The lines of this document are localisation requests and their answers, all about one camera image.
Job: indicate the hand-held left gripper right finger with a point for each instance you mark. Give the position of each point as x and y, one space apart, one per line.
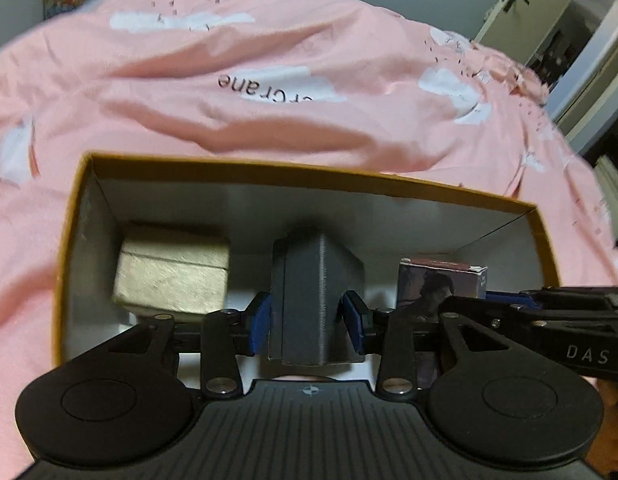
351 322

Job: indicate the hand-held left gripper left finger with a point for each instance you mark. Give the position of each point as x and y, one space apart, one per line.
256 325

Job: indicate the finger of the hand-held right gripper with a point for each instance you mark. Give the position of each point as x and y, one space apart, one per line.
511 299

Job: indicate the dark grey box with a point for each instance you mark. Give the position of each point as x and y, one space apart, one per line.
309 300

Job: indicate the picture printed box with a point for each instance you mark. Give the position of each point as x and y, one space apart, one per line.
439 285

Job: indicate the gold textured box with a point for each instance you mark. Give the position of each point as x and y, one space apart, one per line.
169 280

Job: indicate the orange cardboard box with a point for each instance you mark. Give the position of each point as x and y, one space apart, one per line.
339 210

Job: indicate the person's right forearm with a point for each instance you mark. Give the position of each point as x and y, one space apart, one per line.
614 420

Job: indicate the pink printed blanket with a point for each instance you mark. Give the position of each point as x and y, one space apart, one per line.
189 110

